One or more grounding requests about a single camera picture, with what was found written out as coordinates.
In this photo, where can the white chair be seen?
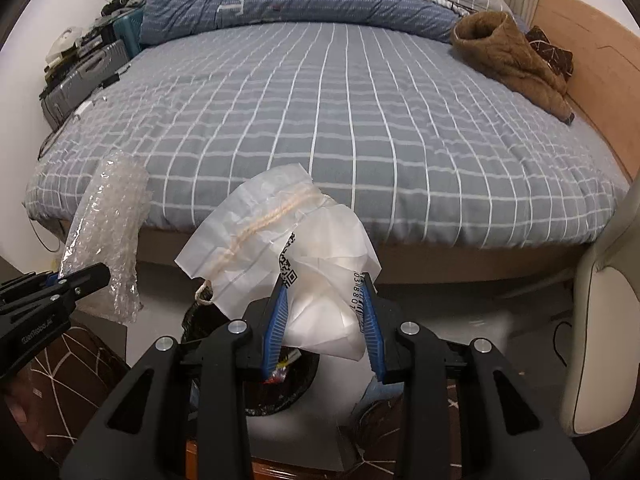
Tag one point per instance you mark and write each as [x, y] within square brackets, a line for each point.
[603, 369]

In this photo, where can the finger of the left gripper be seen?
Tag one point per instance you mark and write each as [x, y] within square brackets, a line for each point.
[78, 284]

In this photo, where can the teal plastic crate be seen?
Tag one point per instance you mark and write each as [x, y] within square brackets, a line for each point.
[126, 27]

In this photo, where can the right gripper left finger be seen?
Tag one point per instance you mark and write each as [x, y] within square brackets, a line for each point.
[141, 429]

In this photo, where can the wooden headboard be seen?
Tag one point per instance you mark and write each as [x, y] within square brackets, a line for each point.
[605, 84]

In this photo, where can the black lined trash bin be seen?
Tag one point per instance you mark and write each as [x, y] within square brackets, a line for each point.
[284, 388]

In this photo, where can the brown fleece jacket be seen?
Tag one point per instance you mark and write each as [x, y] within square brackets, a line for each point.
[492, 43]

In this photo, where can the person left hand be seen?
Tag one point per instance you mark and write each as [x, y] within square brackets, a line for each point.
[25, 407]

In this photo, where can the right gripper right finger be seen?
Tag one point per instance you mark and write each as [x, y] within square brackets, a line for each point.
[505, 433]

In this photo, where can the grey suitcase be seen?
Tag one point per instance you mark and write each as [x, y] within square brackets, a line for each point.
[60, 100]

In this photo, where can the bubble wrap sheet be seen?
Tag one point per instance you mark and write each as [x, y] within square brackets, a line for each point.
[105, 229]

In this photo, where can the blue slipper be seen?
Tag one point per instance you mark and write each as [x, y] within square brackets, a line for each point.
[377, 391]

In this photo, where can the blue striped duvet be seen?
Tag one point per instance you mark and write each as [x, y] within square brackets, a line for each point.
[165, 20]

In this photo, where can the grey checked bed cover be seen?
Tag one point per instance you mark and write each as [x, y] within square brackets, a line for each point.
[420, 145]

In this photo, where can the wooden bed frame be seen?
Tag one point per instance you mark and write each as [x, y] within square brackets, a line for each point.
[401, 263]

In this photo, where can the dark patterned cushion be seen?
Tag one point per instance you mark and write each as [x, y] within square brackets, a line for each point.
[561, 61]

